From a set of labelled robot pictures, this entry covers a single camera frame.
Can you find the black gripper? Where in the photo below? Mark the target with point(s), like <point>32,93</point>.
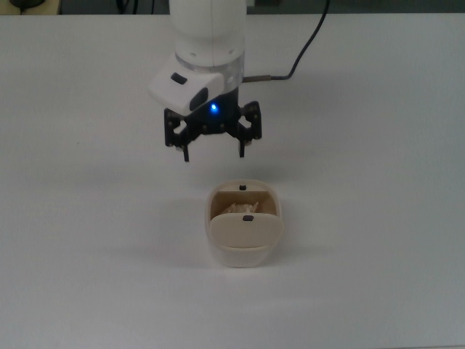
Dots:
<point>214,123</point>

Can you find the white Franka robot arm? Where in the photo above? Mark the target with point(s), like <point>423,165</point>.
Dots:
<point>207,29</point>

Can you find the dark rounded object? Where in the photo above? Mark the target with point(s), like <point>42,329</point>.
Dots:
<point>22,4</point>

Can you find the small cream lidded bin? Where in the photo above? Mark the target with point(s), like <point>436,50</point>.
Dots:
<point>247,234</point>

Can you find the white paper ball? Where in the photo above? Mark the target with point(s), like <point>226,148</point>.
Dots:
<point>239,209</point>

